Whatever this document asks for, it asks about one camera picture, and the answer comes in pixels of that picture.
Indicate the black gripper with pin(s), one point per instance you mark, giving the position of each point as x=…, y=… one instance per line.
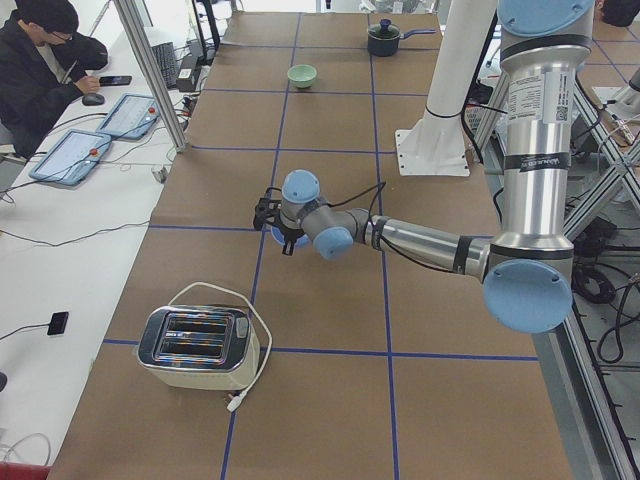
x=290, y=233

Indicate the blue bowl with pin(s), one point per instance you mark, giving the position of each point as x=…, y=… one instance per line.
x=278, y=236

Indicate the green bowl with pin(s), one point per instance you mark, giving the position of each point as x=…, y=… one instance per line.
x=302, y=76

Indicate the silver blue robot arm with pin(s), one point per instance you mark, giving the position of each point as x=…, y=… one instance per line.
x=525, y=270

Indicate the cream toaster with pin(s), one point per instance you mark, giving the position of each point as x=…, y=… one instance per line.
x=200, y=347

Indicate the far blue teach pendant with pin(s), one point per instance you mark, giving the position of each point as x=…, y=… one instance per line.
x=130, y=118

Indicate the blue teach pendant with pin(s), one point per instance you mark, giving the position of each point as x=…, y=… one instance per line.
x=130, y=118
x=72, y=158

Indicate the dark blue saucepan with lid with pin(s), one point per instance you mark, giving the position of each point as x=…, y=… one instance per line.
x=383, y=38

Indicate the black keyboard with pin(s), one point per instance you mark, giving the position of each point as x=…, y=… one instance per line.
x=164, y=54

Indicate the near blue teach pendant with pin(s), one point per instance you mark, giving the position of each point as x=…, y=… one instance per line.
x=72, y=158

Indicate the small black box device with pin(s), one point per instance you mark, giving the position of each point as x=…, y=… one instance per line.
x=58, y=323

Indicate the black computer mouse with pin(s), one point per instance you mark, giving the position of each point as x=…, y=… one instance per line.
x=93, y=99

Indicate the black smartphone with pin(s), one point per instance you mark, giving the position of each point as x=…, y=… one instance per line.
x=117, y=80

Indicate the seated person in black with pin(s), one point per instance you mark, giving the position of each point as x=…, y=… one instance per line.
x=45, y=66

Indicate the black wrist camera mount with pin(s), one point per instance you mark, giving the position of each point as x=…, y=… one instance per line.
x=267, y=210

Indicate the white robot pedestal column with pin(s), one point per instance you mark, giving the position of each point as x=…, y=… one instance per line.
x=435, y=145

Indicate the aluminium frame post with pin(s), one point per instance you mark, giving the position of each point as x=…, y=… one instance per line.
x=135, y=32

